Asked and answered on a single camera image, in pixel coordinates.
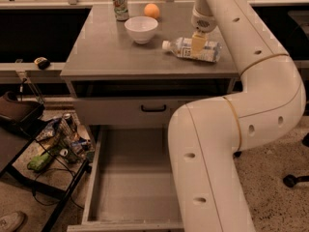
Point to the open grey middle drawer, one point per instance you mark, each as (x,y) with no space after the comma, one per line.
(131,186)

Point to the blue plastic water bottle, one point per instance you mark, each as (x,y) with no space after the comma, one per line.
(181,48)

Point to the black wire basket cart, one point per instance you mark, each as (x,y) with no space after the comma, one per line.
(55,138)

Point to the black chair caster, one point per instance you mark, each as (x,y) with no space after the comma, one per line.
(290,180)

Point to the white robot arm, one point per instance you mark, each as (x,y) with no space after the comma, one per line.
(203,135)

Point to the green soda can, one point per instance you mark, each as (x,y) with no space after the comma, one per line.
(121,10)

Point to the closed grey top drawer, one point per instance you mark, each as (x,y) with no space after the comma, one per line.
(128,111)

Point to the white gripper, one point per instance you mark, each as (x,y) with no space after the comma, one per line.
(203,23)

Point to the green snack bag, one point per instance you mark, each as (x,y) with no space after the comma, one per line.
(39,162)

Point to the orange fruit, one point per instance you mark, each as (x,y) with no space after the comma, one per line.
(152,10)

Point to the brown bag on cart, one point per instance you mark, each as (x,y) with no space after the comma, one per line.
(15,112)

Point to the white ceramic bowl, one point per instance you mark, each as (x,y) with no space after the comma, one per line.
(141,28)

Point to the white sneaker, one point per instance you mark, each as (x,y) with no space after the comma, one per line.
(11,222)

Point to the small black device on ledge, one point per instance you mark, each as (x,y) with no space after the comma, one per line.
(42,63)

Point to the grey drawer cabinet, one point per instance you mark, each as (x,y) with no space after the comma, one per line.
(105,62)

